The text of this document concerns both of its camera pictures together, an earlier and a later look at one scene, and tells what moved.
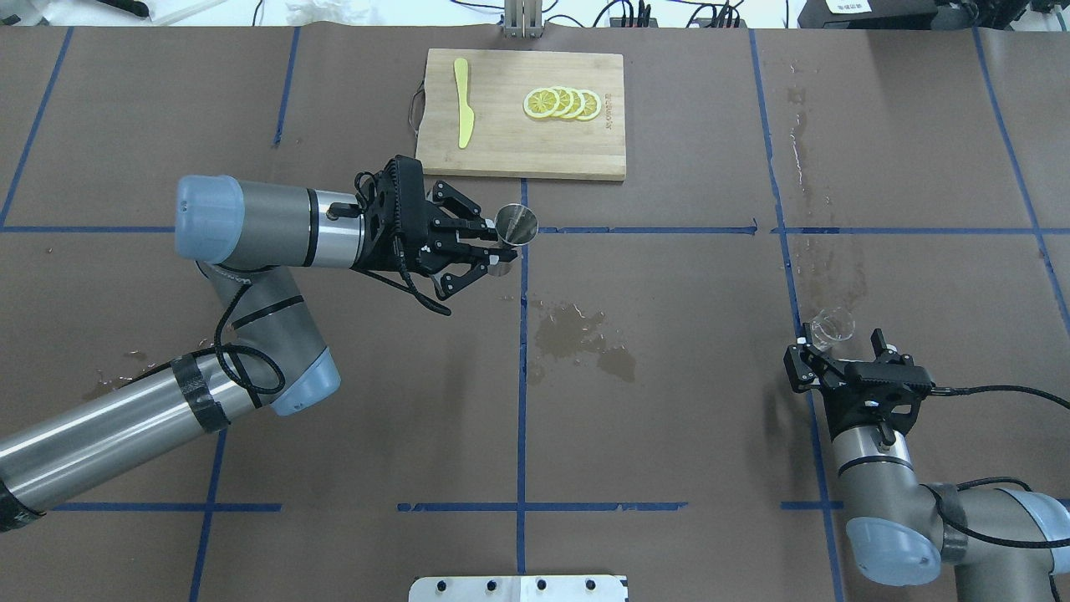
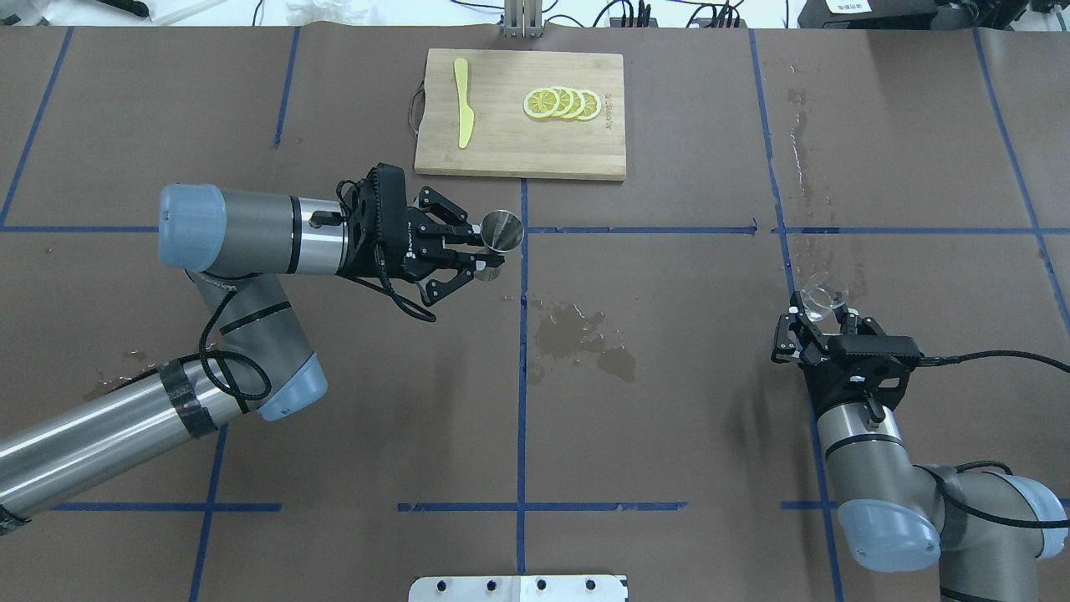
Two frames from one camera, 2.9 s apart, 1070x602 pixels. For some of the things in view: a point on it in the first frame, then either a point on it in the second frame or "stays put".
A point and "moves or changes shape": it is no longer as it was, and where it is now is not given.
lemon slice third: [579, 101] stays put
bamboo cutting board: [507, 142] stays put
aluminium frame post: [522, 19] stays put
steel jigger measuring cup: [516, 224] moves or changes shape
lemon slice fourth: [592, 104] stays put
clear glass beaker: [831, 326] moves or changes shape
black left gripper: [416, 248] to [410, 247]
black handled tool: [135, 6] stays put
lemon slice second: [566, 101] stays put
